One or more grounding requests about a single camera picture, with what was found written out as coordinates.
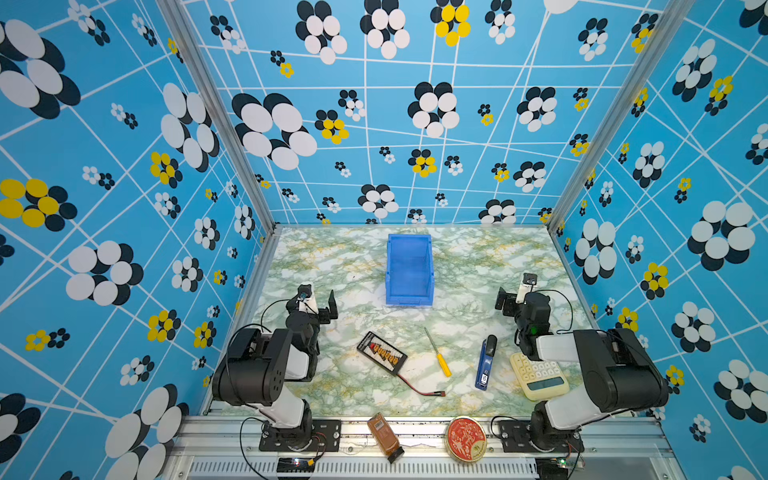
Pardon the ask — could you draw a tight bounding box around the yellow handled screwdriver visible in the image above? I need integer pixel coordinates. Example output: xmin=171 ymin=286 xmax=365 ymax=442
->
xmin=424 ymin=328 xmax=452 ymax=378

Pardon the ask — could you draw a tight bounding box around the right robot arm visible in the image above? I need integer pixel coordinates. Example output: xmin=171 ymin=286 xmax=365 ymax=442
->
xmin=495 ymin=289 xmax=669 ymax=451

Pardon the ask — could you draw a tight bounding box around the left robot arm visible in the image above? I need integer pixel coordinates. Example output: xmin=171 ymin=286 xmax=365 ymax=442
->
xmin=212 ymin=285 xmax=342 ymax=452

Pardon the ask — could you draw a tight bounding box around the blue plastic bin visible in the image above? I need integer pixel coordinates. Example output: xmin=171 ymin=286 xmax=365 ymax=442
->
xmin=385 ymin=234 xmax=435 ymax=307

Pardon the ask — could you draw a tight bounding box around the cream calculator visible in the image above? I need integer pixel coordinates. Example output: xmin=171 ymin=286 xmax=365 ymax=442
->
xmin=510 ymin=352 xmax=570 ymax=401

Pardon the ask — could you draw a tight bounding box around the round red tin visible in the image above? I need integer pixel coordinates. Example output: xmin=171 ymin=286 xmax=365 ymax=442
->
xmin=444 ymin=417 xmax=487 ymax=463

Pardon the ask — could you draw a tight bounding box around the brown rectangular box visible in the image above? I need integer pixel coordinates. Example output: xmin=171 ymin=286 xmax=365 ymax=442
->
xmin=367 ymin=413 xmax=404 ymax=464

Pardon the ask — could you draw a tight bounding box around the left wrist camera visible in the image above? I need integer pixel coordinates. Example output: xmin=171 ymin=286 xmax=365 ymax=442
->
xmin=297 ymin=284 xmax=313 ymax=300

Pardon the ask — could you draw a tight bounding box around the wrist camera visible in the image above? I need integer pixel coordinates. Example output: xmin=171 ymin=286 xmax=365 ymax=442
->
xmin=519 ymin=273 xmax=538 ymax=296
xmin=297 ymin=284 xmax=313 ymax=300

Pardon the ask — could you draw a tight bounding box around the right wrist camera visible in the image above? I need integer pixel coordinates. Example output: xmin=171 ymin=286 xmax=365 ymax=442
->
xmin=519 ymin=273 xmax=538 ymax=296

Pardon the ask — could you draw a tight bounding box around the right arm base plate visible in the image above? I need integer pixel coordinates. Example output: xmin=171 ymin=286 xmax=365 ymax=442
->
xmin=490 ymin=416 xmax=585 ymax=456

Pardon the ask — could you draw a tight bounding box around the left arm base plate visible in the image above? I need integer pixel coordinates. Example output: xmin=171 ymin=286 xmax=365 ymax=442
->
xmin=259 ymin=419 xmax=342 ymax=453

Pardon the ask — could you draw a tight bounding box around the aluminium front rail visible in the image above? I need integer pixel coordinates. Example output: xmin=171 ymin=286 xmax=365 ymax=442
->
xmin=161 ymin=416 xmax=685 ymax=479

